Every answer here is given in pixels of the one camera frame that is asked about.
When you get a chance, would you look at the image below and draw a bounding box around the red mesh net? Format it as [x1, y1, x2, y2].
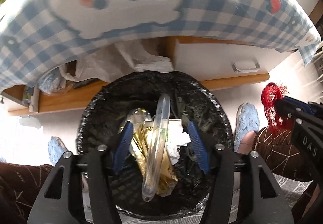
[261, 83, 293, 136]

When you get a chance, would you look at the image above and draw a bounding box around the clear plastic tube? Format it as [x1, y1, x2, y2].
[141, 94, 170, 202]

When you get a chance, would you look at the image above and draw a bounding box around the gold foil bag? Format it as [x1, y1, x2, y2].
[126, 108, 178, 202]

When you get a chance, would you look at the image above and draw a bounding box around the white Bayer medicine box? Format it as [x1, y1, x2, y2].
[166, 119, 183, 144]

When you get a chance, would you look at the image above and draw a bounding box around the black trash bin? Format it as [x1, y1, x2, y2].
[76, 70, 233, 221]

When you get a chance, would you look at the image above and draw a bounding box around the brown patterned trouser leg left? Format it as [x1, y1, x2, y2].
[0, 162, 89, 224]

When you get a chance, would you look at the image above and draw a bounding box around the brown patterned trouser leg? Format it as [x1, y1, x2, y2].
[253, 127, 313, 182]
[0, 162, 89, 224]

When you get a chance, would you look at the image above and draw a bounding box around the brown patterned trouser leg right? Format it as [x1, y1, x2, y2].
[253, 127, 313, 182]

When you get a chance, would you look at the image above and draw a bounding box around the blue fluffy slipper left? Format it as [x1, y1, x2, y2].
[48, 136, 67, 166]

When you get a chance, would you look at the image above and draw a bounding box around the blue fluffy slipper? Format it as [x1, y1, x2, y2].
[234, 102, 259, 154]
[48, 136, 67, 166]

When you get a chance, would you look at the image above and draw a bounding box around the blue fluffy slipper right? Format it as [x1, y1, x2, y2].
[234, 102, 259, 154]

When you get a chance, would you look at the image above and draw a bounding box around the crumpled white tissue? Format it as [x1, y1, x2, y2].
[166, 131, 191, 165]

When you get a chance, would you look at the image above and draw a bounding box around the blue checkered tablecloth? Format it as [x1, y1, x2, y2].
[1, 0, 321, 90]

